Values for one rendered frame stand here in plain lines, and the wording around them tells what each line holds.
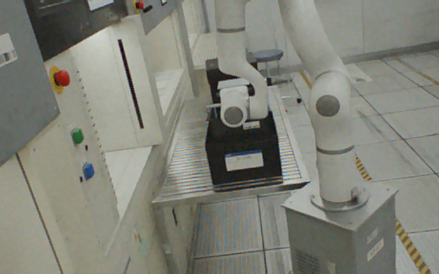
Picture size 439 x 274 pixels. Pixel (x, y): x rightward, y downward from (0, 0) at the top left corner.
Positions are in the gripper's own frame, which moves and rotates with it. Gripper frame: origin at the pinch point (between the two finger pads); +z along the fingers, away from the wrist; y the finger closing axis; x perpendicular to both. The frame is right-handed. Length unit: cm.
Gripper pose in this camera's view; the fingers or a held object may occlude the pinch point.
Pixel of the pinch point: (234, 88)
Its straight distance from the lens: 168.0
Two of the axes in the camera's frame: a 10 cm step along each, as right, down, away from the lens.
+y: 9.8, -1.4, -1.0
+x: -1.7, -9.1, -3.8
